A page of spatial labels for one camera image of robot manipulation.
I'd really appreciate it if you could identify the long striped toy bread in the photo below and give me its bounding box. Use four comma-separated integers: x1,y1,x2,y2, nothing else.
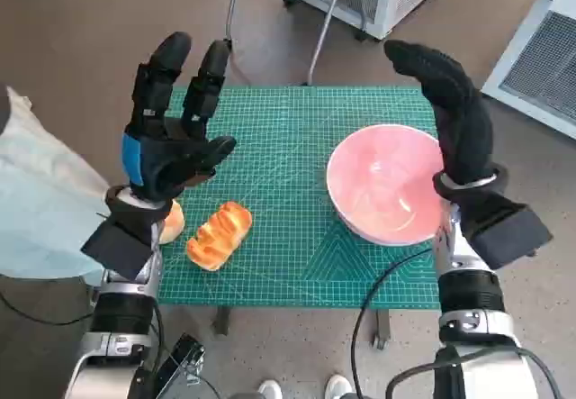
186,200,253,272

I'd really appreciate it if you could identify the white shoe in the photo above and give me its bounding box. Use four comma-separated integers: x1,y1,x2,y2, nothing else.
324,374,353,399
257,379,284,399

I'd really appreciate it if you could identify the thick grey cable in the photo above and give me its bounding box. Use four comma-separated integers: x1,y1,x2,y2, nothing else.
389,344,563,399

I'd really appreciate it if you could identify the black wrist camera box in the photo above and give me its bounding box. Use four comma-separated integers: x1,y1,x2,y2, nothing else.
80,221,154,281
458,194,554,270

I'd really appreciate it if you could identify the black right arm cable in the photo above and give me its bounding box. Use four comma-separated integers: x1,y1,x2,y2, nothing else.
351,248,437,399

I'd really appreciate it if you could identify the black table leg with caster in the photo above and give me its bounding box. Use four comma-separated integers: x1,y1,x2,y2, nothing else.
371,308,392,350

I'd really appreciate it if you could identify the black metal stand frame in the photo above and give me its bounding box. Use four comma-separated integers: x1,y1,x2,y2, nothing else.
148,333,206,399

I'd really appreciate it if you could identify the round toy bread bun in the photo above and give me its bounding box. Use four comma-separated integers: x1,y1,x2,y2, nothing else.
157,200,185,245

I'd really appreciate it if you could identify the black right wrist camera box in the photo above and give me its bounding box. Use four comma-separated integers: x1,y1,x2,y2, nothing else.
458,194,554,270

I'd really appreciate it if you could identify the thin black wire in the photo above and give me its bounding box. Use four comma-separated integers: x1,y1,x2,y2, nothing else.
0,290,95,327

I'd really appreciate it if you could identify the green cutting mat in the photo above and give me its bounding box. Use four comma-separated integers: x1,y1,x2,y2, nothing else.
157,86,440,310

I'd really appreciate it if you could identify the pink bowl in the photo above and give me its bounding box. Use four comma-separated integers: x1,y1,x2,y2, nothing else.
326,123,451,247

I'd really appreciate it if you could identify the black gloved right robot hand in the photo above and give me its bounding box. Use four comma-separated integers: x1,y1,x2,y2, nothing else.
383,40,495,188

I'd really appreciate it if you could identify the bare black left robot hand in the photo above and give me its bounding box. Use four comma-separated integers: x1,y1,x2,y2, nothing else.
120,31,238,204

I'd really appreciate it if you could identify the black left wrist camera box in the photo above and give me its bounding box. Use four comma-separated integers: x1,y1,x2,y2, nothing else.
80,221,154,281

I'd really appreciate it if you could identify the white cabinet with grey grille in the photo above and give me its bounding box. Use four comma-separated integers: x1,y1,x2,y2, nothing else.
481,0,576,141

